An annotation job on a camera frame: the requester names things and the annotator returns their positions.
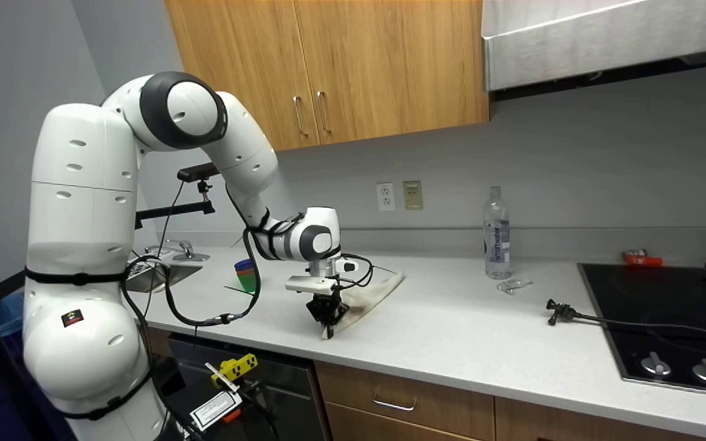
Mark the wooden wall cabinet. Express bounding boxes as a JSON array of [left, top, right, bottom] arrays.
[[165, 0, 491, 155]]

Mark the green cup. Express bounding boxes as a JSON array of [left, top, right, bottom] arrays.
[[233, 258, 260, 297]]

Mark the steel sink with faucet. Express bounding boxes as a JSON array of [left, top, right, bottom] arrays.
[[124, 237, 214, 293]]

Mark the black glass cooktop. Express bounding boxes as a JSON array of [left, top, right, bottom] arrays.
[[577, 259, 706, 400]]

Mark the beige wall switch plate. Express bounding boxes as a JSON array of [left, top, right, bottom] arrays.
[[402, 177, 428, 214]]

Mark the metal drawer handle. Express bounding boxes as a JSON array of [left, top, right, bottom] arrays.
[[371, 394, 419, 415]]

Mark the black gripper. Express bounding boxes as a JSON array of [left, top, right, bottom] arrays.
[[305, 289, 348, 340]]

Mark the black camera on boom stand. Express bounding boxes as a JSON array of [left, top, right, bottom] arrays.
[[132, 159, 223, 233]]

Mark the yellow power strip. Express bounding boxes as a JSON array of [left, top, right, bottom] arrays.
[[218, 351, 263, 383]]

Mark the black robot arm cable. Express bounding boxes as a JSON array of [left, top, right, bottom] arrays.
[[119, 206, 376, 331]]

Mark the black dishwasher front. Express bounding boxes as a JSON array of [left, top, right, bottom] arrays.
[[165, 331, 333, 441]]

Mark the white wall power outlet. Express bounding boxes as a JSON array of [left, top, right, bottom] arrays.
[[373, 180, 399, 215]]

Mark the steel range hood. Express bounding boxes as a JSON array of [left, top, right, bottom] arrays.
[[480, 0, 706, 93]]

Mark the stained cream table cloth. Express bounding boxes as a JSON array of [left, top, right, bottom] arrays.
[[337, 262, 408, 331]]

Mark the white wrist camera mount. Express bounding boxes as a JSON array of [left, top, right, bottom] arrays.
[[285, 274, 342, 297]]

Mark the wooden base cabinet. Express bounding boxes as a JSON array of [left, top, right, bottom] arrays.
[[141, 327, 706, 441]]

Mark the black clamp with cable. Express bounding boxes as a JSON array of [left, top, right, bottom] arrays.
[[545, 297, 706, 340]]

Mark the white box with orange edge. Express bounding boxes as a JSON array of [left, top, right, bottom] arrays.
[[190, 387, 246, 432]]

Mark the clear plastic water bottle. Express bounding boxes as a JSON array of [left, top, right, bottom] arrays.
[[484, 183, 516, 282]]

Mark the small clear plastic piece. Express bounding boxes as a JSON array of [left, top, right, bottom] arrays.
[[495, 274, 538, 297]]

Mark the small red object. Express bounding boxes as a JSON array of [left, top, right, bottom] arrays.
[[621, 248, 665, 270]]

